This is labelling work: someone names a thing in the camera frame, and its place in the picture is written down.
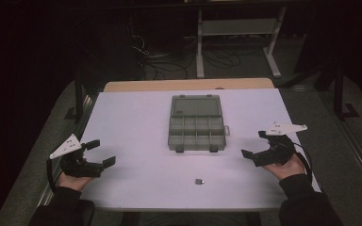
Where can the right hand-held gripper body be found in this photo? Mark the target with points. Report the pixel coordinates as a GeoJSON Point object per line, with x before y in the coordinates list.
{"type": "Point", "coordinates": [276, 152]}

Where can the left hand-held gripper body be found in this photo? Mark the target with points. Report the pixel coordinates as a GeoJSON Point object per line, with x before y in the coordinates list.
{"type": "Point", "coordinates": [75, 164]}

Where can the small dark metal part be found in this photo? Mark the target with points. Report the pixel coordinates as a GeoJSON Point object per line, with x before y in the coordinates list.
{"type": "Point", "coordinates": [199, 181]}

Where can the grey plastic compartment box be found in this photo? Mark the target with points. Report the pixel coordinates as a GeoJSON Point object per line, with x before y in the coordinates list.
{"type": "Point", "coordinates": [196, 132]}

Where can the person's left hand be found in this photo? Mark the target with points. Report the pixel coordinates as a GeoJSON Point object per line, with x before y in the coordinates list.
{"type": "Point", "coordinates": [74, 182]}

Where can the person's right hand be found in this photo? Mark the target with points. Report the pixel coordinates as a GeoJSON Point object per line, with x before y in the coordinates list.
{"type": "Point", "coordinates": [287, 171]}

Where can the black metal stand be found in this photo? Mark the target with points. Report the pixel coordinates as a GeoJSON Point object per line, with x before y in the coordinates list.
{"type": "Point", "coordinates": [339, 94]}
{"type": "Point", "coordinates": [79, 100]}

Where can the tan wooden table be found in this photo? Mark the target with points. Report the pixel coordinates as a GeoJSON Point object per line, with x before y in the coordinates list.
{"type": "Point", "coordinates": [185, 85]}

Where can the white metal desk frame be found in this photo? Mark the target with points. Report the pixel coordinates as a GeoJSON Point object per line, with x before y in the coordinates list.
{"type": "Point", "coordinates": [232, 27]}

